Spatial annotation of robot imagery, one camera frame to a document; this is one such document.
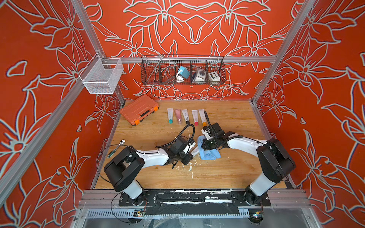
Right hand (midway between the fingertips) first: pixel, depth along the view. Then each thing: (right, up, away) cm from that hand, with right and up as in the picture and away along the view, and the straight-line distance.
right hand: (199, 146), depth 89 cm
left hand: (-5, -5, -2) cm, 7 cm away
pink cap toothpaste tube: (-1, +21, +21) cm, 29 cm away
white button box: (+11, +47, +6) cm, 48 cm away
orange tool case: (-44, +24, +18) cm, 54 cm away
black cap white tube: (-8, +20, +20) cm, 30 cm away
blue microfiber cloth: (+6, -4, -4) cm, 8 cm away
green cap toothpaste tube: (-20, +21, +21) cm, 36 cm away
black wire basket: (-25, +53, +10) cm, 60 cm away
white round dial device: (+1, +47, +2) cm, 47 cm away
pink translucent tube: (-14, +22, +25) cm, 35 cm away
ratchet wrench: (-51, +2, +4) cm, 52 cm away
